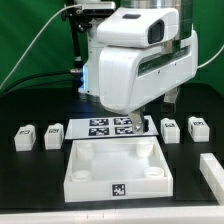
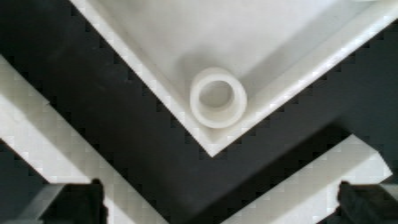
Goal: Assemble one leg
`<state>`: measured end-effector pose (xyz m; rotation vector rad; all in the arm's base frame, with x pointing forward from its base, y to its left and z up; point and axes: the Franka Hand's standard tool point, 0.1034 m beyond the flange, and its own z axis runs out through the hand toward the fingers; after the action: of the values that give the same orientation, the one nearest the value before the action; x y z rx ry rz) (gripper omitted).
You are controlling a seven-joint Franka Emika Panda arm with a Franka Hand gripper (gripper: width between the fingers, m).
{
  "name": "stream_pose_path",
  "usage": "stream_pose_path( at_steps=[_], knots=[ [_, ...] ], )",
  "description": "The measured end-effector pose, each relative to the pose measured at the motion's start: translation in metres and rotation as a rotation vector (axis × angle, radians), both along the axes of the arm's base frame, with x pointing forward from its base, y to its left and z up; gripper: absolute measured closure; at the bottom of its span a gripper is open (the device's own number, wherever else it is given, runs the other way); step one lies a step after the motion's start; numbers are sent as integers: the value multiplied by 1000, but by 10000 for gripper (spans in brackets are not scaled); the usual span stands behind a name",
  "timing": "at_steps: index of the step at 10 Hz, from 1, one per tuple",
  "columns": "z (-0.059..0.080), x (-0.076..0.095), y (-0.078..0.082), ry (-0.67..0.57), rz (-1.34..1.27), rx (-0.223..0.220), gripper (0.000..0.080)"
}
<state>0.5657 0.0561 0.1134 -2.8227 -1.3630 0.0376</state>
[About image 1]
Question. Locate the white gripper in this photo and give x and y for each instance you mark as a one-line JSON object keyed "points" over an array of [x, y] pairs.
{"points": [[130, 78]]}

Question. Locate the white square tabletop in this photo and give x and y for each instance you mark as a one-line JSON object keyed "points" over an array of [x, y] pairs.
{"points": [[116, 169]]}

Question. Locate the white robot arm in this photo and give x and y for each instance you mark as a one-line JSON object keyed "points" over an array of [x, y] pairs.
{"points": [[170, 50]]}

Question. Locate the white sheet with markers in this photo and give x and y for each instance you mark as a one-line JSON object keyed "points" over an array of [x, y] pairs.
{"points": [[109, 127]]}

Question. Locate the white obstacle bar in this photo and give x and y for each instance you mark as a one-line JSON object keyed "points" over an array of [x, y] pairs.
{"points": [[213, 173]]}

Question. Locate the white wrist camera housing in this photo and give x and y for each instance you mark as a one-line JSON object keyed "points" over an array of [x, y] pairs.
{"points": [[139, 28]]}

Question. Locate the black camera pole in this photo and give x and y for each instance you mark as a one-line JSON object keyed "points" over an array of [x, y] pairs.
{"points": [[79, 23]]}

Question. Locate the grey camera on pole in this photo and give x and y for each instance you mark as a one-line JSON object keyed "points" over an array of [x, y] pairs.
{"points": [[104, 8]]}

